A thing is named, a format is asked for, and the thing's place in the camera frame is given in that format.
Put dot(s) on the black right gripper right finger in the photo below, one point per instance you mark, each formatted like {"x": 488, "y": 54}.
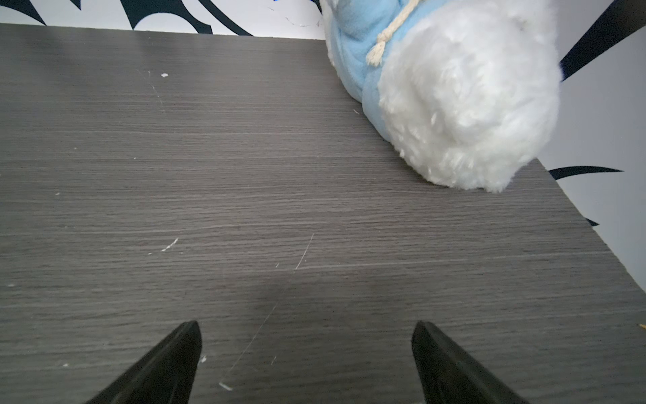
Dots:
{"x": 451, "y": 375}

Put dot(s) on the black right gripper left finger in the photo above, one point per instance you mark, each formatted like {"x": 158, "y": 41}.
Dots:
{"x": 163, "y": 375}

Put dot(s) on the white plush dog blue shirt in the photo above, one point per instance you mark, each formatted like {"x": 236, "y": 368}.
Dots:
{"x": 467, "y": 92}

